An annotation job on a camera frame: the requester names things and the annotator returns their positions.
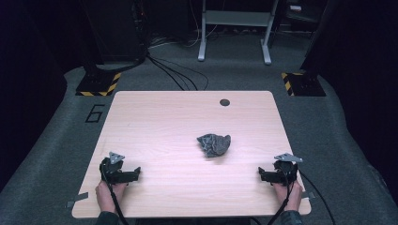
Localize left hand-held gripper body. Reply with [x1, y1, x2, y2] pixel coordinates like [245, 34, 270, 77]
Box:
[99, 151, 127, 186]

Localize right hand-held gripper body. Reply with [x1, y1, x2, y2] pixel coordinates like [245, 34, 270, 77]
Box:
[273, 152, 304, 187]

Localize grey towel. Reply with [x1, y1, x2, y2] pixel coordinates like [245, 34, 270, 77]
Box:
[196, 133, 232, 158]

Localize person's right hand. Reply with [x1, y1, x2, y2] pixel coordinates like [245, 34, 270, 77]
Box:
[271, 180, 304, 213]

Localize person's left hand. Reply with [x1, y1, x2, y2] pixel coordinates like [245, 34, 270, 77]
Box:
[95, 180, 129, 215]

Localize grey tape strip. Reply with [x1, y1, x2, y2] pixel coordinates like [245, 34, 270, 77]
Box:
[65, 191, 90, 209]
[301, 190, 316, 202]

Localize black tape floor marking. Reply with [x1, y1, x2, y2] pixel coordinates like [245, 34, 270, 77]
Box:
[84, 104, 106, 124]

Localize hazard-striped black stand base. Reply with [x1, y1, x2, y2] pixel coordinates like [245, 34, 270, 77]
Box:
[75, 71, 123, 98]
[280, 71, 327, 98]

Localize dark curtain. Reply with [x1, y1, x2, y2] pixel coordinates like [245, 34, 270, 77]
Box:
[0, 0, 83, 192]
[313, 0, 398, 204]

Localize black stand column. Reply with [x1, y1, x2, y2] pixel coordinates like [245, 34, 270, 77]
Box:
[299, 0, 337, 75]
[78, 0, 106, 76]

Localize black cabinet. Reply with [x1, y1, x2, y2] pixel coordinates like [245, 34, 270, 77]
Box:
[93, 0, 148, 65]

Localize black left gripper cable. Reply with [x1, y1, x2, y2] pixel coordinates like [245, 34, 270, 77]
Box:
[100, 158, 130, 225]

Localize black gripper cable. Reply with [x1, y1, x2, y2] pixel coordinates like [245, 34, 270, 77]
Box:
[100, 158, 130, 225]
[267, 165, 297, 225]

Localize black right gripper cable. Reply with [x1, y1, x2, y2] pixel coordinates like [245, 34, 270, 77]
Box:
[267, 165, 297, 225]

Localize thin black cable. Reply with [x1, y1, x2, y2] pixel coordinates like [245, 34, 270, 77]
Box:
[298, 170, 336, 225]

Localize black floor cables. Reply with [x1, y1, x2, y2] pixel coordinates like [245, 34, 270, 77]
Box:
[145, 53, 210, 92]

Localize white floor cables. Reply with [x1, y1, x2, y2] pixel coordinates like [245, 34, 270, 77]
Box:
[148, 18, 222, 50]

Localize white desk frame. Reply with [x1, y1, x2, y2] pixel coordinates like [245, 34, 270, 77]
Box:
[197, 0, 280, 66]

